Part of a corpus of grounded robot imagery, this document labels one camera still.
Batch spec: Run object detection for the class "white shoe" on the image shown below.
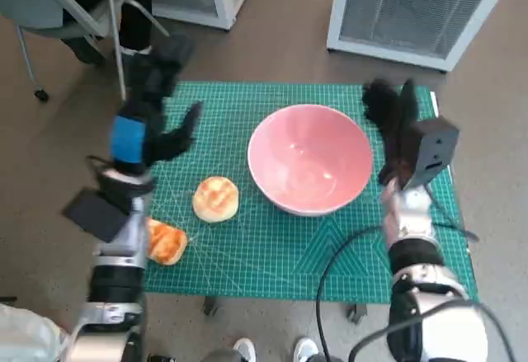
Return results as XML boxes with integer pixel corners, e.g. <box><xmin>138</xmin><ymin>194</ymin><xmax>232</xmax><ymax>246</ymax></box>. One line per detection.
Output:
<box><xmin>233</xmin><ymin>336</ymin><xmax>257</xmax><ymax>362</ymax></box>
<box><xmin>293</xmin><ymin>336</ymin><xmax>319</xmax><ymax>362</ymax></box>

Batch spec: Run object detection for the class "orange pastry bread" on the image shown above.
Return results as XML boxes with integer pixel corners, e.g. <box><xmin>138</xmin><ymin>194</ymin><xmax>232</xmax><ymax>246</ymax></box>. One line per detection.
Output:
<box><xmin>144</xmin><ymin>218</ymin><xmax>189</xmax><ymax>266</ymax></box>

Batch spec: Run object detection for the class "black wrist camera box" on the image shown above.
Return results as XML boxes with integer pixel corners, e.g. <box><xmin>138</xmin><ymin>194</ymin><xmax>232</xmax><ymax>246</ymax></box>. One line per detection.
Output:
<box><xmin>61</xmin><ymin>188</ymin><xmax>131</xmax><ymax>243</ymax></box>
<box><xmin>402</xmin><ymin>116</ymin><xmax>460</xmax><ymax>192</ymax></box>

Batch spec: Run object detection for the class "thin black camera cable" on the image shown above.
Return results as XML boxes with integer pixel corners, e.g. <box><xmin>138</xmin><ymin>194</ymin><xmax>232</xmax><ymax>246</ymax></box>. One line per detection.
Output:
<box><xmin>423</xmin><ymin>183</ymin><xmax>480</xmax><ymax>242</ymax></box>

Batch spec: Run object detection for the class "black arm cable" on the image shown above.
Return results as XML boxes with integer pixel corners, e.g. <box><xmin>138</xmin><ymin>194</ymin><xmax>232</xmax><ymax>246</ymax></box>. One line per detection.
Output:
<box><xmin>348</xmin><ymin>299</ymin><xmax>516</xmax><ymax>362</ymax></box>
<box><xmin>85</xmin><ymin>154</ymin><xmax>119</xmax><ymax>176</ymax></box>

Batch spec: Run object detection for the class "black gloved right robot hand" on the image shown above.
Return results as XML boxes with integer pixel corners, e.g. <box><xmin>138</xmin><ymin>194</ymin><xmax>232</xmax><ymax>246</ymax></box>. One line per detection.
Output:
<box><xmin>361</xmin><ymin>78</ymin><xmax>422</xmax><ymax>186</ymax></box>

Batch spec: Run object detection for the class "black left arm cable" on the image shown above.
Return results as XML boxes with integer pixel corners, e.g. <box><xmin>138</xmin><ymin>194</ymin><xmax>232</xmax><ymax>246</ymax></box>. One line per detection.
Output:
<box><xmin>85</xmin><ymin>154</ymin><xmax>119</xmax><ymax>176</ymax></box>

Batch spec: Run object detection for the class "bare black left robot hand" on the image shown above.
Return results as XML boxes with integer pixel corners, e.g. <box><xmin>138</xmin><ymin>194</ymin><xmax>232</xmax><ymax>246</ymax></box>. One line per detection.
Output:
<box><xmin>109</xmin><ymin>34</ymin><xmax>205</xmax><ymax>173</ymax></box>

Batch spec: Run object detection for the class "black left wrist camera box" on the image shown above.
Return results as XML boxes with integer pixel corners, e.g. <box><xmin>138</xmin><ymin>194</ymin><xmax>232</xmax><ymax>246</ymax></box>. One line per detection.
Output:
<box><xmin>61</xmin><ymin>188</ymin><xmax>131</xmax><ymax>243</ymax></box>

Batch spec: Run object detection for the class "long black cable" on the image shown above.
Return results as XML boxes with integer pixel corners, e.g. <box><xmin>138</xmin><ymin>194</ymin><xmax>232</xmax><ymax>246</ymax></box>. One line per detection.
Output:
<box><xmin>315</xmin><ymin>225</ymin><xmax>387</xmax><ymax>362</ymax></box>

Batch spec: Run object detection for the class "round pale bread bun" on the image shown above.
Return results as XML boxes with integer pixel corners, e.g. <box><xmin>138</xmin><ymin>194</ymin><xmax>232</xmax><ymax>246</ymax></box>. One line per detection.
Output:
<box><xmin>191</xmin><ymin>176</ymin><xmax>240</xmax><ymax>223</ymax></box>

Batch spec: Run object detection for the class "large white mesh cabinet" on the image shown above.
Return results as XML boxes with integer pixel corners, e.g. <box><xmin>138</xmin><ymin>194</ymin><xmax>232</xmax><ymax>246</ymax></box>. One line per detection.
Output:
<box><xmin>326</xmin><ymin>0</ymin><xmax>507</xmax><ymax>73</ymax></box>

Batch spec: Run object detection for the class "pink bowl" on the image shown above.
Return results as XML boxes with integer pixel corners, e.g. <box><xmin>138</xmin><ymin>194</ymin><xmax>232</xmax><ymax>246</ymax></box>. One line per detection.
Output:
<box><xmin>247</xmin><ymin>104</ymin><xmax>375</xmax><ymax>218</ymax></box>

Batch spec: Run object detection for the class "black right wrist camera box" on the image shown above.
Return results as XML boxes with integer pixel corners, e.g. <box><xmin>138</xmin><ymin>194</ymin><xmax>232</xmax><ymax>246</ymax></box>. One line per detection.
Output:
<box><xmin>402</xmin><ymin>116</ymin><xmax>460</xmax><ymax>192</ymax></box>

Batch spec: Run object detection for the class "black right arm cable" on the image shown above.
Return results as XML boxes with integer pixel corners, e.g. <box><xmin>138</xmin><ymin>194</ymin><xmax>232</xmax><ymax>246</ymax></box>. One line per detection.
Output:
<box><xmin>348</xmin><ymin>299</ymin><xmax>516</xmax><ymax>362</ymax></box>

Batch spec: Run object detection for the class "green cutting mat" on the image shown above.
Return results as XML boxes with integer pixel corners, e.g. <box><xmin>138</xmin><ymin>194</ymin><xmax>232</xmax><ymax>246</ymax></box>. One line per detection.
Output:
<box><xmin>142</xmin><ymin>81</ymin><xmax>482</xmax><ymax>303</ymax></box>

